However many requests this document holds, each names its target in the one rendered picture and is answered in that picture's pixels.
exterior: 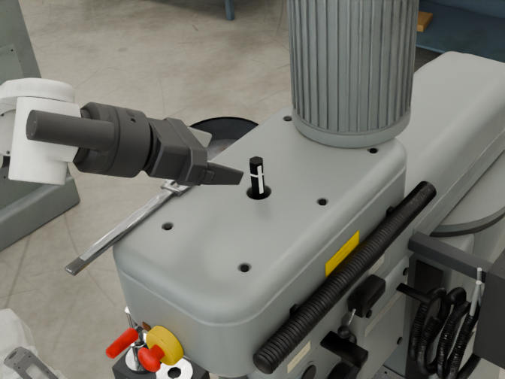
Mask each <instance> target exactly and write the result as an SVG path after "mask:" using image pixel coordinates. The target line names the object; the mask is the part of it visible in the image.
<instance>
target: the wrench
mask: <svg viewBox="0 0 505 379"><path fill-rule="evenodd" d="M175 183H176V181H175V180H166V181H165V182H164V183H163V184H162V185H161V186H160V188H161V189H162V191H161V192H159V193H158V194H156V195H155V196H154V197H152V198H151V199H150V200H149V201H148V202H147V203H145V204H144V205H143V206H141V207H140V208H139V209H137V210H136V211H135V212H134V213H133V214H131V215H130V216H129V217H127V218H126V219H125V220H123V221H122V222H121V223H120V224H119V225H118V226H116V227H115V228H114V229H112V230H111V231H110V232H108V233H107V234H106V235H105V236H104V237H103V238H101V239H100V240H99V241H97V242H96V243H94V244H93V245H92V246H91V247H90V248H89V249H87V250H86V251H85V252H83V253H82V254H81V255H79V256H78V257H77V258H76V259H75V260H73V261H72V262H71V263H69V264H68V265H67V266H65V270H66V271H67V272H68V273H70V274H72V275H74V276H75V275H76V274H78V273H79V272H80V271H82V270H83V269H84V268H85V267H87V266H88V265H89V264H90V263H91V262H93V261H94V260H95V259H96V258H98V257H99V256H100V255H102V254H103V252H105V251H106V250H107V249H108V248H110V247H111V246H112V245H114V244H115V243H116V242H118V240H119V239H121V238H122V237H123V236H124V235H126V234H127V233H128V232H130V231H131V230H132V229H133V228H134V227H136V226H137V225H138V224H139V223H141V222H142V221H143V220H145V219H146V218H147V217H148V216H149V215H151V213H153V212H154V211H155V210H157V209H158V208H159V207H160V206H162V205H163V204H164V203H166V201H167V200H169V199H170V198H171V197H172V196H174V195H175V196H178V197H180V196H181V195H182V194H184V193H186V192H187V191H188V190H190V189H191V188H192V186H181V187H179V188H177V187H175V186H173V185H174V184H175Z"/></svg>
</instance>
